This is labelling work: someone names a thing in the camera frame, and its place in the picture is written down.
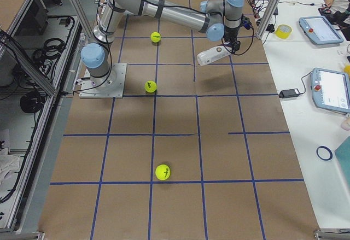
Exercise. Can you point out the teach pendant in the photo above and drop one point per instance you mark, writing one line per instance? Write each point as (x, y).
(319, 30)
(330, 90)

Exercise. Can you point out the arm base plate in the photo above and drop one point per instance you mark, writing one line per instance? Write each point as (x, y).
(110, 87)

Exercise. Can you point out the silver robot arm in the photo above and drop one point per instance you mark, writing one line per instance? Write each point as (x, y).
(217, 19)

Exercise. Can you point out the yellow tape roll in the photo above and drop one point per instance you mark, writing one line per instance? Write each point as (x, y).
(283, 31)

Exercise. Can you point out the near teach pendant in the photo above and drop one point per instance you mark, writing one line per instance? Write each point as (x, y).
(330, 90)

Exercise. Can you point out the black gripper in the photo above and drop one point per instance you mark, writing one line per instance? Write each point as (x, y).
(231, 35)

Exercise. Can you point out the black power adapter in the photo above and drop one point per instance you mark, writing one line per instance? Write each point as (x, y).
(289, 93)

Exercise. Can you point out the white blue tennis ball can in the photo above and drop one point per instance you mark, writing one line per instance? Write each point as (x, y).
(213, 54)

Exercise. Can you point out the head tennis ball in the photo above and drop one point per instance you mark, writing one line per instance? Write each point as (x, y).
(155, 37)
(162, 172)

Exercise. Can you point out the metal equipment rack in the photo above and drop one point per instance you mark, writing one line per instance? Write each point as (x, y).
(40, 45)

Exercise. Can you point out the aluminium frame post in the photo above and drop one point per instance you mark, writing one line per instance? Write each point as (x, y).
(266, 18)

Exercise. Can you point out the Head tennis ball centre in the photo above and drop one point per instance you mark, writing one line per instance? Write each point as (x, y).
(162, 172)

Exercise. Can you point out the far teach pendant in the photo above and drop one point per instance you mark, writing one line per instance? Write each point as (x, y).
(319, 30)

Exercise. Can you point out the tennis ball near base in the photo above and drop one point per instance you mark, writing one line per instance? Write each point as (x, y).
(150, 86)

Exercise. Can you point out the teal box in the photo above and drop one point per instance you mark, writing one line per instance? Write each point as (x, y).
(342, 155)

